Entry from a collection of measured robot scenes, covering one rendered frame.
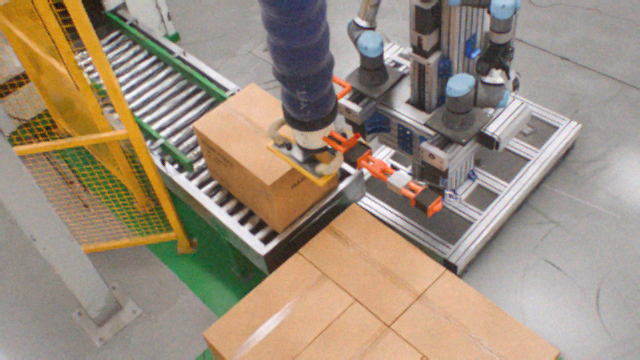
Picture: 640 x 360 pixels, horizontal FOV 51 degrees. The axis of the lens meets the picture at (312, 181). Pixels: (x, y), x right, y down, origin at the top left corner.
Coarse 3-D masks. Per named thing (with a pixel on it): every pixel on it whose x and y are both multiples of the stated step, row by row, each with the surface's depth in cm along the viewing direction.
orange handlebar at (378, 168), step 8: (336, 80) 290; (344, 88) 287; (336, 136) 269; (336, 144) 266; (376, 160) 258; (368, 168) 256; (376, 168) 255; (384, 168) 255; (376, 176) 255; (384, 176) 252; (408, 192) 246; (432, 208) 240; (440, 208) 241
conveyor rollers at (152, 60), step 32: (128, 64) 436; (160, 64) 431; (96, 96) 419; (128, 96) 415; (160, 96) 410; (160, 128) 396; (192, 128) 390; (192, 160) 376; (224, 192) 354; (256, 224) 340
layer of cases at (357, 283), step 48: (336, 240) 326; (384, 240) 323; (288, 288) 312; (336, 288) 309; (384, 288) 306; (432, 288) 303; (240, 336) 299; (288, 336) 296; (336, 336) 293; (384, 336) 290; (432, 336) 288; (480, 336) 285; (528, 336) 282
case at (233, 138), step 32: (256, 96) 340; (224, 128) 328; (256, 128) 325; (288, 128) 322; (224, 160) 327; (256, 160) 311; (256, 192) 320; (288, 192) 314; (320, 192) 334; (288, 224) 328
